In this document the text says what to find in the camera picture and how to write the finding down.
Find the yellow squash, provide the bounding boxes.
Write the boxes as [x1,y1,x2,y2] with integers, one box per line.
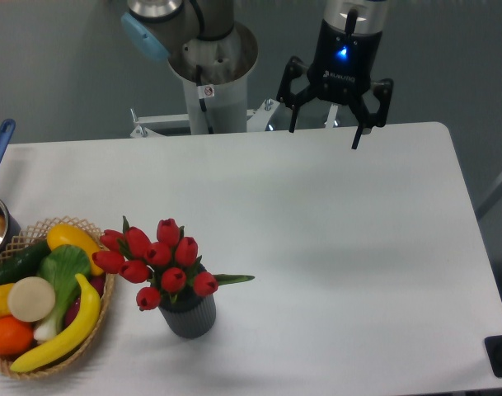
[46,223,104,276]

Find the dark grey ribbed vase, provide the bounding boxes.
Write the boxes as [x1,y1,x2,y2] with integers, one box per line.
[158,285,217,339]

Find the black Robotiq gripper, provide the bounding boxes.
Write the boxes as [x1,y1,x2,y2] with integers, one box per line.
[275,16,395,150]

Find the red tulip bouquet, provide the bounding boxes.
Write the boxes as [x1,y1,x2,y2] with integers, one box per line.
[91,218,255,311]

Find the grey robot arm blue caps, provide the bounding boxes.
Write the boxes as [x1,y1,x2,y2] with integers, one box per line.
[121,1,393,148]

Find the round beige disc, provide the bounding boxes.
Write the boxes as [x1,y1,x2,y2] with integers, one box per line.
[7,276,56,323]

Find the woven wicker basket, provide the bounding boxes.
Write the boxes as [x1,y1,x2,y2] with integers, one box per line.
[0,216,115,380]

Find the yellow banana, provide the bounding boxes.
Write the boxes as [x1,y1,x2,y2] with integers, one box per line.
[10,273,101,373]

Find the purple red vegetable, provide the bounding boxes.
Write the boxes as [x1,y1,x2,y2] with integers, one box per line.
[63,276,106,328]

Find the dark green cucumber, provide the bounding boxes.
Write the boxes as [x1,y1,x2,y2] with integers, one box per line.
[0,240,51,285]

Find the black device at table edge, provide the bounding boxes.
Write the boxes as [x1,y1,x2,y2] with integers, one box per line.
[484,335,502,378]

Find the green bok choy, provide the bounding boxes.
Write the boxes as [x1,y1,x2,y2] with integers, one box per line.
[34,245,91,344]

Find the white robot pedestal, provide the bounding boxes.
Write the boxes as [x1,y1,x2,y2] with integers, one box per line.
[129,21,342,139]

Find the orange fruit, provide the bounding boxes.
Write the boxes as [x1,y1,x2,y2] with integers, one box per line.
[0,316,34,356]

